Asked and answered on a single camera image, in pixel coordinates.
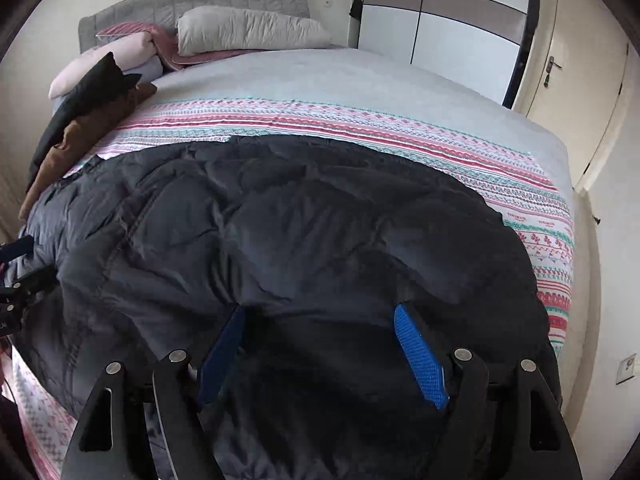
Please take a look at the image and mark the dark navy quilted puffer jacket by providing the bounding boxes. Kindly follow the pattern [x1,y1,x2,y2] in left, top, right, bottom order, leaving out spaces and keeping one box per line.
[9,136,560,479]

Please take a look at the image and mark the cream bedroom door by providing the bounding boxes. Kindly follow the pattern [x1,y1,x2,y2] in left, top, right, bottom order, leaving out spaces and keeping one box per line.
[526,0,630,191]

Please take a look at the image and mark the folded brown garment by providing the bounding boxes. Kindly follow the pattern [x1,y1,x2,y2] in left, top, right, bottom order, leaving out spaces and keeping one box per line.
[18,82,157,222]

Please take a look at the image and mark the folded black garment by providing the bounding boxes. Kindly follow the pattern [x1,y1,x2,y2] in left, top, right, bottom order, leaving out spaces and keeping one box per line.
[27,52,142,188]

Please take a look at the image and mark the light pink pillow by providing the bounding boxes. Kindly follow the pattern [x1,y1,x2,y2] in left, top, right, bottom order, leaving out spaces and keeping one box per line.
[48,30,162,101]

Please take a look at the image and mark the pink folded blanket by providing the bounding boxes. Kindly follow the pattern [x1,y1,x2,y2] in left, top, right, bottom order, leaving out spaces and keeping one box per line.
[96,21,254,70]

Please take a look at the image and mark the white grey pillow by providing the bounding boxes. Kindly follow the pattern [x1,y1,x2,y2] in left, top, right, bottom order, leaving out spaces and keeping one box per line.
[177,6,332,56]

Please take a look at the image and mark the white grey sliding wardrobe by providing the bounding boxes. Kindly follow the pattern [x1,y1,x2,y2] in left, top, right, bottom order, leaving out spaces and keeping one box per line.
[352,0,539,107]

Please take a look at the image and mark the grey padded headboard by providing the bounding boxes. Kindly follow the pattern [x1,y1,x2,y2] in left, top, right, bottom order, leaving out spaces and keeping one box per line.
[78,0,310,52]

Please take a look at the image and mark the white wall socket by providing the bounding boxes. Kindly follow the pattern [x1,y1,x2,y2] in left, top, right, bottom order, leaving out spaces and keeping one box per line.
[615,353,639,386]

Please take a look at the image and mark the metal door handle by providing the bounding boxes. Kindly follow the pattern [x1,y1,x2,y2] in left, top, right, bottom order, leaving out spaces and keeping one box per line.
[542,55,563,88]

